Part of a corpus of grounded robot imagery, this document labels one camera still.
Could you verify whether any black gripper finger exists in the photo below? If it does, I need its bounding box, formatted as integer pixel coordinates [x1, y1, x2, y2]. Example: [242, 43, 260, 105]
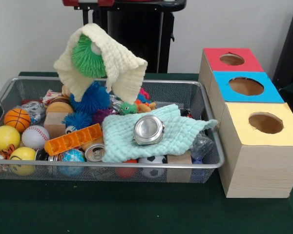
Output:
[82, 6, 92, 25]
[92, 7, 102, 25]

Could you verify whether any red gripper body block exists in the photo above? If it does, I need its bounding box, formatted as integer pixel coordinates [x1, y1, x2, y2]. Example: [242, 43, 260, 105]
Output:
[62, 0, 115, 7]

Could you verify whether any green spiky ball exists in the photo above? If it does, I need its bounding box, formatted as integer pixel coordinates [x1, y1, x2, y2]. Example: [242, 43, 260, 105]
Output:
[71, 34, 107, 78]

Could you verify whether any cream knitted cloth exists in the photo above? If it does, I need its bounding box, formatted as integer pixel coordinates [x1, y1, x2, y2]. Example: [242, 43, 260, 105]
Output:
[53, 23, 148, 104]

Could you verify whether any silver mesh bin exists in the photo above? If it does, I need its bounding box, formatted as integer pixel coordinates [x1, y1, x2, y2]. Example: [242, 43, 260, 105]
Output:
[0, 76, 225, 184]

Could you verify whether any wooden box with three holes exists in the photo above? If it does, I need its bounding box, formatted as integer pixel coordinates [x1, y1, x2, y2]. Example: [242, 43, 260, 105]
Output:
[198, 47, 293, 198]

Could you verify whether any large blue spiky ball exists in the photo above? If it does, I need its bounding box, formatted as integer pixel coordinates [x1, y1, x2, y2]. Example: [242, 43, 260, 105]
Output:
[69, 81, 112, 115]

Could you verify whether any mint knitted cloth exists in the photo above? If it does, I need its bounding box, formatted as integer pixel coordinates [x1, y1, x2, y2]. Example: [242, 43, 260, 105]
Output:
[101, 103, 218, 163]

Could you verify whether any crushed silver can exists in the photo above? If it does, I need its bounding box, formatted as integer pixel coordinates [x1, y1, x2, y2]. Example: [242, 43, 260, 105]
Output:
[132, 114, 166, 146]

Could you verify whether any orange basketball toy ball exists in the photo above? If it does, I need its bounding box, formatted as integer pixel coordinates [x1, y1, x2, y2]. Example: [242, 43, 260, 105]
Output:
[3, 108, 31, 134]

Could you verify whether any orange plastic block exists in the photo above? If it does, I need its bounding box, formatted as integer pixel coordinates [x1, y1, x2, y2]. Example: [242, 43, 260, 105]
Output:
[44, 123, 104, 156]

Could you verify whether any white baseball toy ball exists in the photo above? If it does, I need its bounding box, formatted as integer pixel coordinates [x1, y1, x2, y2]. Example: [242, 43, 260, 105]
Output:
[21, 125, 50, 150]

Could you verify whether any silver soda can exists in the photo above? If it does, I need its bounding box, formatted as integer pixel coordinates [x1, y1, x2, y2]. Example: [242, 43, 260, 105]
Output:
[84, 143, 105, 162]

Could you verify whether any yellow tennis ball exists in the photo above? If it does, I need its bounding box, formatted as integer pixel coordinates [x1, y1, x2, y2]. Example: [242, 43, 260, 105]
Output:
[0, 125, 21, 152]

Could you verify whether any yellow smiley ball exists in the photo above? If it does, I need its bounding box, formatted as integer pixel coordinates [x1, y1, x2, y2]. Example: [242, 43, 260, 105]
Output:
[9, 146, 37, 176]

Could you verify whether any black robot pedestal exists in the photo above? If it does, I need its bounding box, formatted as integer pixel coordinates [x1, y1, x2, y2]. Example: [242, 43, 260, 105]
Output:
[92, 0, 188, 74]

